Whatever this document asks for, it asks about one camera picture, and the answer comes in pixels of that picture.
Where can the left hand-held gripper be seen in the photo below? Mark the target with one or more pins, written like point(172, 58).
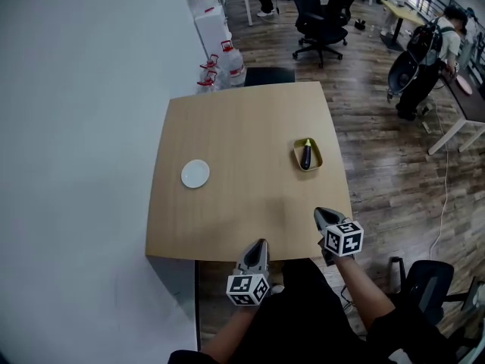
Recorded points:
point(248, 288)

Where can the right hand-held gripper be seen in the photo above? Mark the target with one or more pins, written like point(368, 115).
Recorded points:
point(343, 241)

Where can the dark purple eggplant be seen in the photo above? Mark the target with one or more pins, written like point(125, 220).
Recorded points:
point(306, 155)

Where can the person's left forearm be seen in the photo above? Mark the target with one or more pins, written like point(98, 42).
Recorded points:
point(231, 328)

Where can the person's right forearm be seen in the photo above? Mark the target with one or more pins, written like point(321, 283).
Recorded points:
point(363, 294)

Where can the person's white shoe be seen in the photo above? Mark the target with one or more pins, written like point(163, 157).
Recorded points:
point(277, 289)

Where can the yellow rectangular tray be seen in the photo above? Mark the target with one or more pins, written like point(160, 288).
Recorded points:
point(317, 157)

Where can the person's black clothing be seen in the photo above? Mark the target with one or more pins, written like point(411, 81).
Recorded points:
point(299, 328)

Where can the white round plate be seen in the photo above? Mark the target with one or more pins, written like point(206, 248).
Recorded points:
point(195, 173)

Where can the black mesh office chair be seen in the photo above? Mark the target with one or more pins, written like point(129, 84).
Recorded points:
point(428, 290)

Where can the black square chair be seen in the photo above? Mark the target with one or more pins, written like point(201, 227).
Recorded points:
point(269, 76)

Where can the grey shell chair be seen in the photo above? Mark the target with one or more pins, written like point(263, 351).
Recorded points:
point(402, 74)

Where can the clear water jug red cap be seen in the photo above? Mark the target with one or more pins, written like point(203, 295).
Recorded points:
point(232, 63)
point(206, 83)
point(209, 64)

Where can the dark desk with white legs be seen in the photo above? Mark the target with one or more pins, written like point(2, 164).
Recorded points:
point(471, 106)

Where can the pink round plate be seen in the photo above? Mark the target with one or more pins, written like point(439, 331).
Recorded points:
point(464, 85)

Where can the black backpack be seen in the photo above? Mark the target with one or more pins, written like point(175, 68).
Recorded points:
point(426, 42)

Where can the yellow desk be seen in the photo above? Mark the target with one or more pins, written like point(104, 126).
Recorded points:
point(403, 13)

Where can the white water dispenser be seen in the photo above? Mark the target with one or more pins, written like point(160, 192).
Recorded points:
point(212, 29)

